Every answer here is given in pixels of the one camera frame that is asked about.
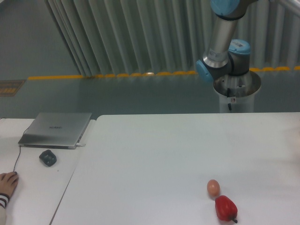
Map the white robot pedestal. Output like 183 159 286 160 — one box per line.
213 71 261 113

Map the black pedestal cable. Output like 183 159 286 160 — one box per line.
226 88 233 112

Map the grey pleated curtain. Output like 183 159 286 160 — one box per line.
46 0 300 77

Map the brown egg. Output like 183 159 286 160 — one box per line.
207 180 220 197

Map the striped sleeve forearm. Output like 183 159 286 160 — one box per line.
0 193 10 225

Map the person's hand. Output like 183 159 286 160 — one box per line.
0 172 19 198

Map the red bell pepper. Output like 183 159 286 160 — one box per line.
215 195 238 223

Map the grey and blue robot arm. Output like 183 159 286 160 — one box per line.
196 0 300 82

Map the white usb dongle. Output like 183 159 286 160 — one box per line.
76 143 86 147

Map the silver laptop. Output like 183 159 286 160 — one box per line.
18 112 92 149

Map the black mouse cable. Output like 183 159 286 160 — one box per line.
12 117 38 173

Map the black small gadget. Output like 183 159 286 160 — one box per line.
39 150 57 167

